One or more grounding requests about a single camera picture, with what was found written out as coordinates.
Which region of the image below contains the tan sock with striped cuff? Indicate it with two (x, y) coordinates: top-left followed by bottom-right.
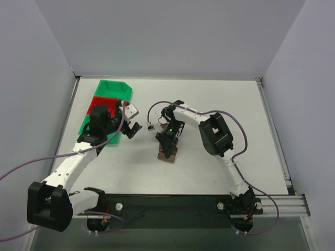
(155, 123), (178, 163)

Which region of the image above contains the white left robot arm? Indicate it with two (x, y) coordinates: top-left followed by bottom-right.
(27, 101), (142, 232)

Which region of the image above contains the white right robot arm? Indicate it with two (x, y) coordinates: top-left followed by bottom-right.
(147, 100), (262, 213)

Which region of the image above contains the green plastic bin near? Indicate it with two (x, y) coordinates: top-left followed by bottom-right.
(78, 115), (121, 145)

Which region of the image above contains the green plastic bin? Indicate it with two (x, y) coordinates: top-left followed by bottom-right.
(78, 115), (121, 145)
(94, 79), (132, 101)

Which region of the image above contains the red plastic bin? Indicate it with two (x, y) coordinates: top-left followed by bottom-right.
(86, 96), (123, 118)

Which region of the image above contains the green plastic bin far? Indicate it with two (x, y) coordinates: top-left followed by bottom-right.
(94, 79), (132, 101)

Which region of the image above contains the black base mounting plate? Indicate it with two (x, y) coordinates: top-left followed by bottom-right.
(84, 194), (263, 233)

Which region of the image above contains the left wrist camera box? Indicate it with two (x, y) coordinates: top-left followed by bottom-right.
(119, 104), (139, 122)

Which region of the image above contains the aluminium front frame rail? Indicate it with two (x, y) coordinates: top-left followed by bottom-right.
(29, 195), (311, 219)

